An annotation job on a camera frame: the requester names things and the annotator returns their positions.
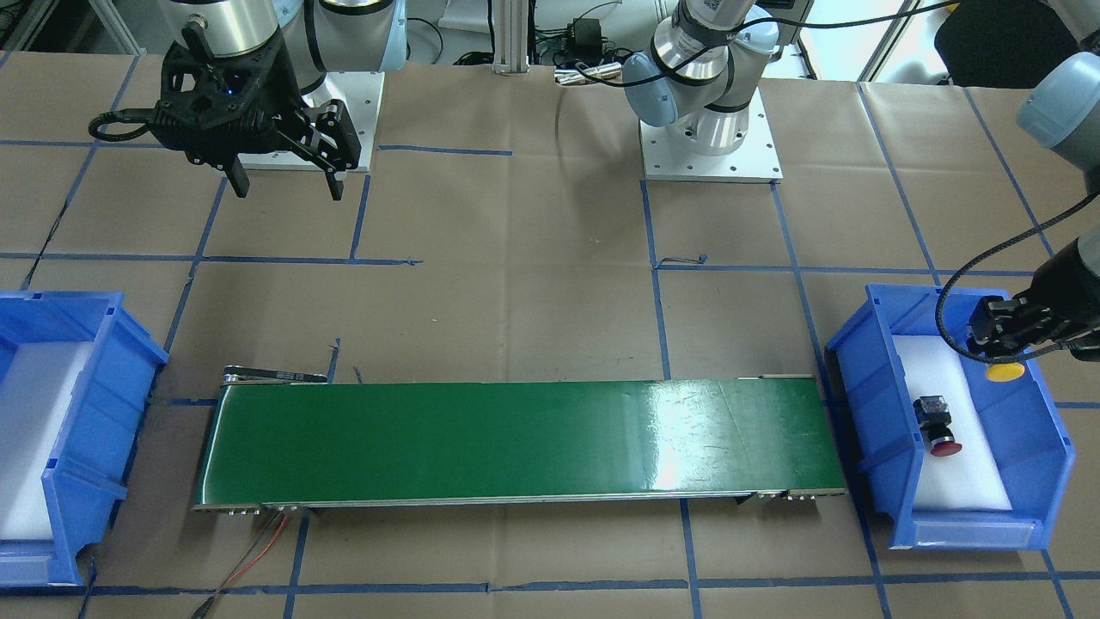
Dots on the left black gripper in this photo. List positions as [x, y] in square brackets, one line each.
[1068, 273]

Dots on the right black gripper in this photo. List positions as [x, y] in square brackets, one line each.
[280, 96]

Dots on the yellow push button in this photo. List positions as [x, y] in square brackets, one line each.
[1005, 372]

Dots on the red push button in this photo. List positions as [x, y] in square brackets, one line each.
[933, 416]

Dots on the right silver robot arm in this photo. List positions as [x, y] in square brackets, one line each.
[324, 38]

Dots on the blue bin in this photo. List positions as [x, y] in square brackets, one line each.
[85, 477]
[1031, 446]

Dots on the white foam pad bin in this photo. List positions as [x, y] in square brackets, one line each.
[970, 480]
[35, 396]

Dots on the brown paper table cover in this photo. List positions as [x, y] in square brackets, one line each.
[505, 232]

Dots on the green conveyor belt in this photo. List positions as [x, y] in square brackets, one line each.
[382, 445]

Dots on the black power adapter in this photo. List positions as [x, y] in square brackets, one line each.
[585, 35]

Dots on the aluminium frame post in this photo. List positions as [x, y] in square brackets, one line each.
[511, 24]

